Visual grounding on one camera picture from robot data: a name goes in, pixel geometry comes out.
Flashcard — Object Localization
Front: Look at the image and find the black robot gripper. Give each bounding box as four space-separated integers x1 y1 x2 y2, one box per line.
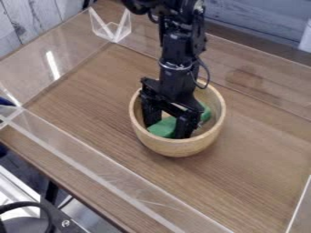
140 60 203 139

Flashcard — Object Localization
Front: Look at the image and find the green rectangular block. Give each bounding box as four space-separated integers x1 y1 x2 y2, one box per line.
147 103 211 138

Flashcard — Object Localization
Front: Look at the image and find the brown wooden bowl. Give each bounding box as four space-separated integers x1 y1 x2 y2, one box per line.
128 85 227 157

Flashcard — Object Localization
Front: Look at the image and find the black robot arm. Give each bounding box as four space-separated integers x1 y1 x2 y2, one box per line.
120 0 207 139

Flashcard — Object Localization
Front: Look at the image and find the clear acrylic tray wall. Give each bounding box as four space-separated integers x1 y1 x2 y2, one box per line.
0 14 311 233

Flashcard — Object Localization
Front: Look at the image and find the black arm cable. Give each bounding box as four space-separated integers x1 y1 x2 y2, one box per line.
190 57 211 90

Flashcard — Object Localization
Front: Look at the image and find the black metal table bracket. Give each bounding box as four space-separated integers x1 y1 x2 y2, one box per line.
40 181 89 233

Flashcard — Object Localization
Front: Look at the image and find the black cable lower left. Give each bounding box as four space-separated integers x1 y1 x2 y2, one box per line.
0 201 56 233

